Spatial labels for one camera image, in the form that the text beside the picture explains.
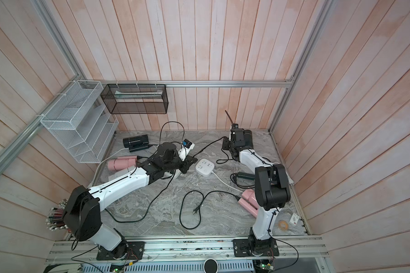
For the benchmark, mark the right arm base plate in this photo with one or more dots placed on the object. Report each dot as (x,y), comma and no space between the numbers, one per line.
(253,247)

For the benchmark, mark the white square power strip left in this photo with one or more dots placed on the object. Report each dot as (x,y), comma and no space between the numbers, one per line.
(177,174)

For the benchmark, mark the round black white knob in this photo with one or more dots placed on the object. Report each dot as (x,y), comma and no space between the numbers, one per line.
(210,266)

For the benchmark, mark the black mesh wall basket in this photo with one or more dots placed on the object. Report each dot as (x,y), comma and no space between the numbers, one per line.
(135,98)

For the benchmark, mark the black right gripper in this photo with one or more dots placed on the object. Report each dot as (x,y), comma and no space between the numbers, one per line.
(226,141)

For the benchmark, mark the small white paper tag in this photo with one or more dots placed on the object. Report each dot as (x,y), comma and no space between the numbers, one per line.
(294,219)

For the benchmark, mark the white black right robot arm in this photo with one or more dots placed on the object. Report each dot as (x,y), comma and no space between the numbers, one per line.
(271,180)

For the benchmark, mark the dark green folded hair dryer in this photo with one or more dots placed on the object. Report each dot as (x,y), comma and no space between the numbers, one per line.
(136,143)

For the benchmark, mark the white square power strip right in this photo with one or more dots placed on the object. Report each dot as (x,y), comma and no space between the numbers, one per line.
(204,167)

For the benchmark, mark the red pencil cup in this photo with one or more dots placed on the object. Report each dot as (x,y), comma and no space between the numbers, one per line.
(54,220)

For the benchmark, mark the dark green unfolded hair dryer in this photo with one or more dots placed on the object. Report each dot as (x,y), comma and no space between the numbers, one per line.
(246,176)

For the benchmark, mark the white hair dryer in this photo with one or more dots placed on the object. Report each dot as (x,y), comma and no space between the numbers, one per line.
(114,177)

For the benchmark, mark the tape roll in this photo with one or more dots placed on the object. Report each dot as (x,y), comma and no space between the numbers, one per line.
(283,225)

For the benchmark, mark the dark green dryer far right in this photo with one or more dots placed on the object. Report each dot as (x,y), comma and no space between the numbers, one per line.
(248,138)

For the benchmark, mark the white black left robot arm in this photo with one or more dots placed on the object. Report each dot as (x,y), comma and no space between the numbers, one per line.
(82,213)

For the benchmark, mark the white wire mesh shelf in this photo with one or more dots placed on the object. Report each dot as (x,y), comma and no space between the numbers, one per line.
(81,125)

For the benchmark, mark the pink folded hair dryer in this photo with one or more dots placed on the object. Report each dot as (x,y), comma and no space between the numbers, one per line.
(122,163)

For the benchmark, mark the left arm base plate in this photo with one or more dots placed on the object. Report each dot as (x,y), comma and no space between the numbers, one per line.
(131,250)

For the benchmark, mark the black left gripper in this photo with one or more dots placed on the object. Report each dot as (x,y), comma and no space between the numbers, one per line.
(187,164)

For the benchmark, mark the pink hair dryer under arm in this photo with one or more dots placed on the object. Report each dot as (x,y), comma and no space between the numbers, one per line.
(249,203)

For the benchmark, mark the white square power strip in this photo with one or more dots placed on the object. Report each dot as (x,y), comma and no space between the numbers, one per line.
(177,174)
(204,167)

